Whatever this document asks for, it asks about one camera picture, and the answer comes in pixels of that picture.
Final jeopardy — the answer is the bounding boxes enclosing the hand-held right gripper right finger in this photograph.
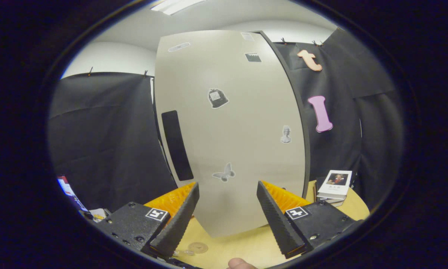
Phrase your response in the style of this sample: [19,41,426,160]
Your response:
[257,180,363,259]

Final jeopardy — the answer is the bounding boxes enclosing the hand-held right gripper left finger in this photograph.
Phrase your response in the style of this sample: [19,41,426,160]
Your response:
[97,182,200,259]

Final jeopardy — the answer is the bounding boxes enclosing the round brown coaster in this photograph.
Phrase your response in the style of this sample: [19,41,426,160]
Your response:
[188,242,209,254]

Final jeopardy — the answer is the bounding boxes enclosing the black cabinet door handle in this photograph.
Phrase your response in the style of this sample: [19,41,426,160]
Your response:
[161,110,194,182]

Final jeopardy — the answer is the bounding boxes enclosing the beige cabinet door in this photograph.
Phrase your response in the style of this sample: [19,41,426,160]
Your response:
[154,30,307,238]

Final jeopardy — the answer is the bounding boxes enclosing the dark grey cabinet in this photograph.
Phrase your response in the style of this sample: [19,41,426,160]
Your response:
[254,31,311,195]

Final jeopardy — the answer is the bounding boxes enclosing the white cover book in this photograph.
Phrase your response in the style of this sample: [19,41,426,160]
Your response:
[317,170,353,201]

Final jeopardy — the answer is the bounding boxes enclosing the white printed item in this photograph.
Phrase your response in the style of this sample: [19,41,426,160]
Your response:
[57,176,88,212]

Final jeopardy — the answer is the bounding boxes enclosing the black backdrop cloth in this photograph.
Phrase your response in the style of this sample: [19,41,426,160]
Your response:
[48,28,404,222]

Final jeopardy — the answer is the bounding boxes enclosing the ceiling light panel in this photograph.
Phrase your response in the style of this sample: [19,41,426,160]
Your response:
[150,0,206,16]

